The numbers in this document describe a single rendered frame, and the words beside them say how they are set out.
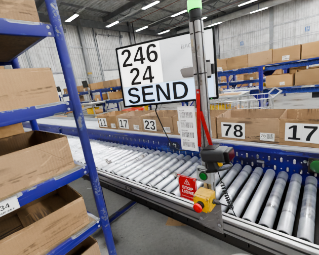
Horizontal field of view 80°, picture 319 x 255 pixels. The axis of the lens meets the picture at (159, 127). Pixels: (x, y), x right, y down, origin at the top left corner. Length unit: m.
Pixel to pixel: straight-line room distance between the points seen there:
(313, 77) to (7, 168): 5.48
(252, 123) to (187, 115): 0.64
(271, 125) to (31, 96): 1.21
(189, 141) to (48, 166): 0.53
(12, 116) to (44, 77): 0.14
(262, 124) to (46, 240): 1.21
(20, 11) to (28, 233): 0.57
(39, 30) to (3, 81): 0.15
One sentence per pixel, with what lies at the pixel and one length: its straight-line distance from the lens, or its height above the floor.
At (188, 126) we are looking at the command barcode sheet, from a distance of 0.82.
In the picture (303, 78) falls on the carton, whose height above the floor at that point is 0.96.
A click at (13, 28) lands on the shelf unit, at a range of 0.59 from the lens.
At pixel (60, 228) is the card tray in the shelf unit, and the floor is 0.98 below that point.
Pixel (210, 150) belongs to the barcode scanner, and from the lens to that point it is 0.74.
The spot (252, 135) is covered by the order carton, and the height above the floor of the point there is 0.94.
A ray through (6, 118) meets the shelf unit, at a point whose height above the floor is 1.33.
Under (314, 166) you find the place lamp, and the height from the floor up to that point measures 0.81.
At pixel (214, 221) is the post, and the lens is 0.98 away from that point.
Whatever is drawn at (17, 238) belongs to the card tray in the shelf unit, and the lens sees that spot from 0.67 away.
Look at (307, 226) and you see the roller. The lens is 0.99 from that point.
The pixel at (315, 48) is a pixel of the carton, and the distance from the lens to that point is 5.80.
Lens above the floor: 1.36
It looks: 14 degrees down
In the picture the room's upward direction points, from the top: 8 degrees counter-clockwise
